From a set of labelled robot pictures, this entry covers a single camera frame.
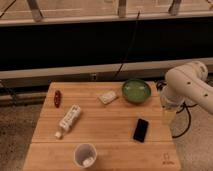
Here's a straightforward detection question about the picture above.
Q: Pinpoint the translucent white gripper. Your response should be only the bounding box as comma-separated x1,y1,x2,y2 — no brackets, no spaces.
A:
160,89,184,125

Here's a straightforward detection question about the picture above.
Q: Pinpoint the white plastic bottle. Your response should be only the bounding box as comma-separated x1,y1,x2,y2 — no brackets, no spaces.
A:
55,105,81,139

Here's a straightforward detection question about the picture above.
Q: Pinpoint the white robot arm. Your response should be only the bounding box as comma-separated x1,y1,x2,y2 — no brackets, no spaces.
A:
160,61,213,125

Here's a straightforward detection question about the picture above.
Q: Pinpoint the green ceramic bowl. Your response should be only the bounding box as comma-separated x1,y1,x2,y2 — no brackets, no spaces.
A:
122,79,151,104

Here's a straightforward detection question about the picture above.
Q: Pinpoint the black smartphone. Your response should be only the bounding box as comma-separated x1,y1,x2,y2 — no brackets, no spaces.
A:
133,119,149,143

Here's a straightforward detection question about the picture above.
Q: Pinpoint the small white object in cup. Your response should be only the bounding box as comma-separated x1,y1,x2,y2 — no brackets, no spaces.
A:
83,158,93,167

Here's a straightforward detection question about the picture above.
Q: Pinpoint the red chili pepper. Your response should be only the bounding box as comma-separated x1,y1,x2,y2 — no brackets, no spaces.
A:
54,90,61,108

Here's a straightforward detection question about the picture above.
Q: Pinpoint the black power cable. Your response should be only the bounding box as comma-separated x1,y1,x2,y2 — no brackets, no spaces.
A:
155,79,199,139

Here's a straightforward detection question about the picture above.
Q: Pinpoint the black hanging cable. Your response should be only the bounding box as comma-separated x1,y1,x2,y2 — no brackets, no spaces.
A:
113,10,141,81

